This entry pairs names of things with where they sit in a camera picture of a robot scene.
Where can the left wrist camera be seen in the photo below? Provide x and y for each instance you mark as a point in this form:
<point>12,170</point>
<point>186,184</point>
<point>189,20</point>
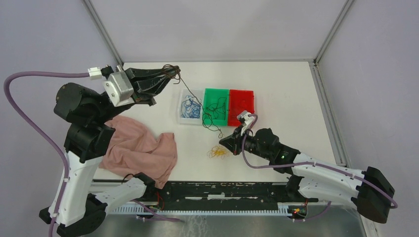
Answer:
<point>119,88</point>

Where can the pink cloth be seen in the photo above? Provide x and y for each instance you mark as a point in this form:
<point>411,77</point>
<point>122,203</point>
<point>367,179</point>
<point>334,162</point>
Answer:
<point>134,149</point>

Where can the red plastic bin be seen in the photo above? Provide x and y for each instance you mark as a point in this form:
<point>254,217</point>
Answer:
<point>239,101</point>

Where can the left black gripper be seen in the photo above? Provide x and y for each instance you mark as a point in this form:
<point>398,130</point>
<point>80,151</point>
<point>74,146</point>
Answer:
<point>147,83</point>

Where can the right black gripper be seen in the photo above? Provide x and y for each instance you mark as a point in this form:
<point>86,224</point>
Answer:
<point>233,141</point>

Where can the green plastic bin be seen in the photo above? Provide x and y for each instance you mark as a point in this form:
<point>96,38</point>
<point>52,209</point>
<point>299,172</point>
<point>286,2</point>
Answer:
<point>215,107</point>

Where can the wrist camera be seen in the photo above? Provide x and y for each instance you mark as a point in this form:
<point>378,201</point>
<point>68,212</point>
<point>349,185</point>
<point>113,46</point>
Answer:
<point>247,120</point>
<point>119,88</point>

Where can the clear plastic bin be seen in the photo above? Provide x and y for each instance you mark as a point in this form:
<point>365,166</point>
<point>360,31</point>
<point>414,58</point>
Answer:
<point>189,109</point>

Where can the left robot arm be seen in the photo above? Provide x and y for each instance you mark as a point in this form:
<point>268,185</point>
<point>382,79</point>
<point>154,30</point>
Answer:
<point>75,210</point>

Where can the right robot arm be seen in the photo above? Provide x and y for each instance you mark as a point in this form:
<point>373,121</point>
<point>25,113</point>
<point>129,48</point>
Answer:
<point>367,191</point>

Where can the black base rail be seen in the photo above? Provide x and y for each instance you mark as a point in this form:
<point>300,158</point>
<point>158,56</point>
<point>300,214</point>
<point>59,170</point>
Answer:
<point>221,196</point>

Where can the white cable duct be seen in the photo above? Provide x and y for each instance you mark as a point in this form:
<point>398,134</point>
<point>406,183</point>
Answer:
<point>132,208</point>

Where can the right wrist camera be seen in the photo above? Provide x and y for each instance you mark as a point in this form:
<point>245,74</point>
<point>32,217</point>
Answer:
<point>247,120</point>

